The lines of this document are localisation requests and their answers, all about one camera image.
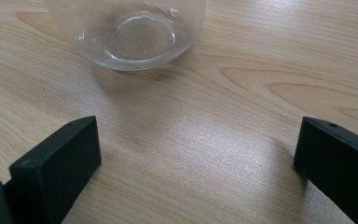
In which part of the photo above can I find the clear glass bowl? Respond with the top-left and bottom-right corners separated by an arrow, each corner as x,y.
43,0 -> 209,71

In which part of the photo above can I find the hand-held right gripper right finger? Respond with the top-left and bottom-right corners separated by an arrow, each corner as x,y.
293,116 -> 358,224

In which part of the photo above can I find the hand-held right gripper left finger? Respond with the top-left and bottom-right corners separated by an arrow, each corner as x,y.
3,115 -> 103,224

